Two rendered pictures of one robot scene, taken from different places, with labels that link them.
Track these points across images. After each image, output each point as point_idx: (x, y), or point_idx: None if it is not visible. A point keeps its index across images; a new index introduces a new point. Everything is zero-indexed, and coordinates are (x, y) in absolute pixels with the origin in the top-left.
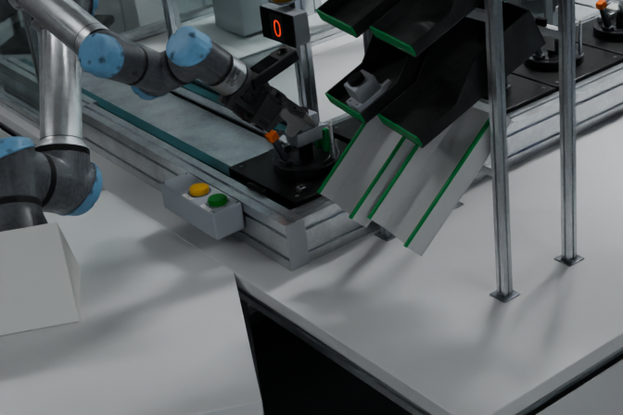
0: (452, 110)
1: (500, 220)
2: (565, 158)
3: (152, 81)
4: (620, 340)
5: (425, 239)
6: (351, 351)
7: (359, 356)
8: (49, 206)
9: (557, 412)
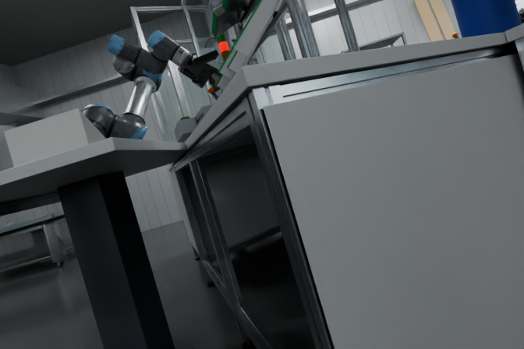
0: None
1: (298, 29)
2: (340, 8)
3: (144, 59)
4: (407, 51)
5: (247, 44)
6: (203, 121)
7: (204, 118)
8: (114, 134)
9: (359, 99)
